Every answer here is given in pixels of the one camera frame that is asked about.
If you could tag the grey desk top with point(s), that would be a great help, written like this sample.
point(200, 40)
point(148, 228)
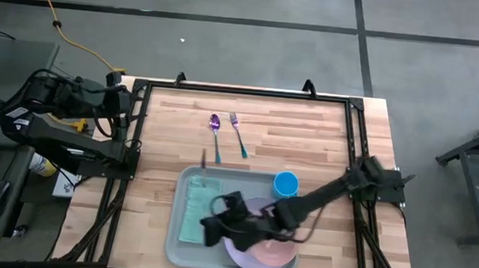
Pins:
point(6, 53)

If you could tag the white printed box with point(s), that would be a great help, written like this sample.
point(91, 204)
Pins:
point(64, 186)

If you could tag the lilac plastic plate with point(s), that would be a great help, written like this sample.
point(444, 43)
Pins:
point(240, 260)

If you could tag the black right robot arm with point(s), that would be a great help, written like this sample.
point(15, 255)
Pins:
point(325, 190)

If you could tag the pink plastic bowl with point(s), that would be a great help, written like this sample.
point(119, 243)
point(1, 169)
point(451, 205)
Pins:
point(277, 254)

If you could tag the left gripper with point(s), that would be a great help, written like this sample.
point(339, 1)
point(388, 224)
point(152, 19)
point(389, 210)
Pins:
point(118, 99)

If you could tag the black aluminium table frame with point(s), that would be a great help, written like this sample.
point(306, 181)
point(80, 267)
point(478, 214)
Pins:
point(247, 92)

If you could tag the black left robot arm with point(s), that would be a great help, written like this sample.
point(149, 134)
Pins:
point(51, 134)

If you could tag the blue plastic cup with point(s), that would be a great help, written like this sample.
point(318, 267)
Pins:
point(285, 184)

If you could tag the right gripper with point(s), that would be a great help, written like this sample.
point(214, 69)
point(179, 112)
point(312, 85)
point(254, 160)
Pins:
point(241, 222)

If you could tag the teal cloth napkin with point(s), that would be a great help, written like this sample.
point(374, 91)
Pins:
point(197, 203)

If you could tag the grey plastic tray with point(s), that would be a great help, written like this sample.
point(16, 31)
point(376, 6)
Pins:
point(195, 257)

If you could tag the yellow and white bottle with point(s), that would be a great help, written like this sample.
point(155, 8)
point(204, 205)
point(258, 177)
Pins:
point(42, 164)

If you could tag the black metal side table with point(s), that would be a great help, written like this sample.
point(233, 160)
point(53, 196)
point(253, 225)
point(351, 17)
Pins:
point(474, 199)

